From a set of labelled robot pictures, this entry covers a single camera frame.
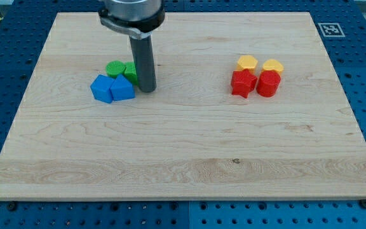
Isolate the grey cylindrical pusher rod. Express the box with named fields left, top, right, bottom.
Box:
left=130, top=36, right=156, bottom=93

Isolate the green star block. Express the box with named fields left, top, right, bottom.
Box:
left=124, top=62, right=139, bottom=86

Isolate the red star block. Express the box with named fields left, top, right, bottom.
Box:
left=231, top=69, right=257, bottom=99

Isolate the green circle block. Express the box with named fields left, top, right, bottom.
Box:
left=105, top=60, right=126, bottom=78

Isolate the blue triangle block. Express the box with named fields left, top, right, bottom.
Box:
left=110, top=74, right=135, bottom=101

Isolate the blue cube block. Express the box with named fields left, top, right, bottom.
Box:
left=90, top=74, right=114, bottom=104

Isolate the wooden board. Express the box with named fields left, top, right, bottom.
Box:
left=0, top=12, right=366, bottom=202

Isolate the yellow pentagon block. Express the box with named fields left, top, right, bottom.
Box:
left=236, top=55, right=259, bottom=74

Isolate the yellow heart block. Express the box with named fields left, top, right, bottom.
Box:
left=262, top=59, right=284, bottom=76

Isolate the red cylinder block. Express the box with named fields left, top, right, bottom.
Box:
left=256, top=71, right=281, bottom=97

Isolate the white fiducial marker tag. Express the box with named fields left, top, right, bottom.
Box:
left=318, top=22, right=345, bottom=38

